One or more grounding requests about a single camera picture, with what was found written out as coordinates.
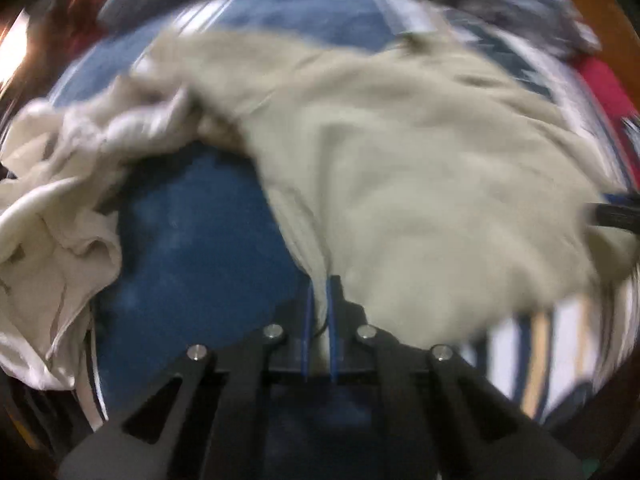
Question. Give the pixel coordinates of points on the olive green t-shirt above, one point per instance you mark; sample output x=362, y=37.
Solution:
x=442, y=193

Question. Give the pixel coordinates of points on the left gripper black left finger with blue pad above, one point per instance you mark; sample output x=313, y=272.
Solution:
x=205, y=416

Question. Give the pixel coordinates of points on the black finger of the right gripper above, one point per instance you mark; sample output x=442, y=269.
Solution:
x=617, y=211

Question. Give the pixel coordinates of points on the blue striped blanket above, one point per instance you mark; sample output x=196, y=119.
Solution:
x=204, y=263

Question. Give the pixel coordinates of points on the white garment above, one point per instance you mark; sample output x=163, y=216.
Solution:
x=58, y=249

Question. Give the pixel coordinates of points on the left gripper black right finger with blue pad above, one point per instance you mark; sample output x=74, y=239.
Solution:
x=438, y=417

